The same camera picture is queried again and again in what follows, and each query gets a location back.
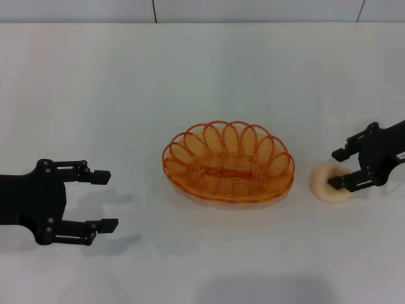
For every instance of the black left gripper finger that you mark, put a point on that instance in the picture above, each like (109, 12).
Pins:
(99, 177)
(106, 225)

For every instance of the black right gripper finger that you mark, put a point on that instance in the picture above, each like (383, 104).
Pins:
(337, 182)
(341, 154)

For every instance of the cream round doughnut bread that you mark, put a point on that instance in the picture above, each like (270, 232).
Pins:
(321, 183)

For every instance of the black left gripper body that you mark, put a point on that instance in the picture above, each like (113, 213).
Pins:
(28, 199)

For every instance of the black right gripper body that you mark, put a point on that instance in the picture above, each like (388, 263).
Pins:
(384, 152)

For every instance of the orange woven plastic basket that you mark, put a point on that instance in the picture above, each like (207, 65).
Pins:
(228, 164)

